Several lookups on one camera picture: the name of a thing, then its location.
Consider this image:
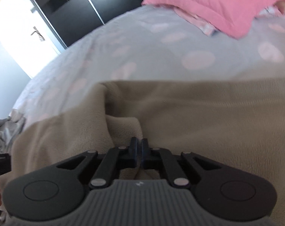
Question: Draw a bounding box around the beige fleece hooded jacket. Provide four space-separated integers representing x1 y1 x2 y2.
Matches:
0 77 285 225

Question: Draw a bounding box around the grey blue garment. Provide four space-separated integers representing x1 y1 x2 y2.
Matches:
0 109 26 154

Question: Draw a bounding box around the white bedroom door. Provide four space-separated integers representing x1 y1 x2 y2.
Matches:
0 0 64 78

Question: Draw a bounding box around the polka dot bed sheet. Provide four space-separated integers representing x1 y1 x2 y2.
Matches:
14 6 285 125

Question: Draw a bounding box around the black sliding wardrobe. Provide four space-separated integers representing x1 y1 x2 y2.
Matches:
33 0 143 47

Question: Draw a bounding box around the black door handle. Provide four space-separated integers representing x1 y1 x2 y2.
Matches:
31 27 41 36

